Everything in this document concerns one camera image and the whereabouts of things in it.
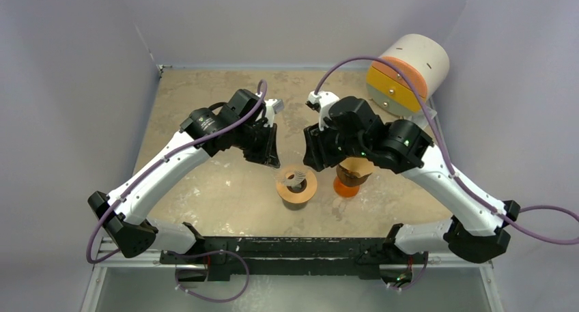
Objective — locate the grey glass carafe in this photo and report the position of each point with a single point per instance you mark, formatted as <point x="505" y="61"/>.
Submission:
<point x="294" y="206"/>

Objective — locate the paper leaflet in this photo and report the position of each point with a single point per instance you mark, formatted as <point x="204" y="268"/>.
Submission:
<point x="425" y="118"/>

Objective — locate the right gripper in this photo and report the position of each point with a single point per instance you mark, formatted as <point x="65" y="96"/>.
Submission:
<point x="323" y="148"/>

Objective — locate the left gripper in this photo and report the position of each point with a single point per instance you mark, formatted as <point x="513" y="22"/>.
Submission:
<point x="267" y="155"/>

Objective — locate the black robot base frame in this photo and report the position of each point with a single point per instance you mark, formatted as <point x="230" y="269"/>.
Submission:
<point x="366" y="258"/>

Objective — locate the round drawer organizer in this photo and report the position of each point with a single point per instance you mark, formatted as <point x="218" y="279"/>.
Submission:
<point x="422" y="60"/>

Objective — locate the orange glass carafe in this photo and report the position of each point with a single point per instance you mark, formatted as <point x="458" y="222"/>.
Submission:
<point x="345" y="191"/>

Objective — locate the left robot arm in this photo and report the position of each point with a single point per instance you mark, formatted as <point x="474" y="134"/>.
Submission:
<point x="245" y="122"/>

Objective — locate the light bamboo dripper stand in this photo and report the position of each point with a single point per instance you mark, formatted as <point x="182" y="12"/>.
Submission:
<point x="306" y="195"/>

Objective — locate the clear glass dripper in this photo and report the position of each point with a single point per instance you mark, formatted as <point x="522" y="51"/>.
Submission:
<point x="292" y="177"/>

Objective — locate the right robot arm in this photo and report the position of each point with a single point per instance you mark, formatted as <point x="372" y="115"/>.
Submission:
<point x="349" y="128"/>

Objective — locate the dark walnut dripper stand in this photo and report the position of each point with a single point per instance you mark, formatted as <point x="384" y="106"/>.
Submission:
<point x="352" y="180"/>

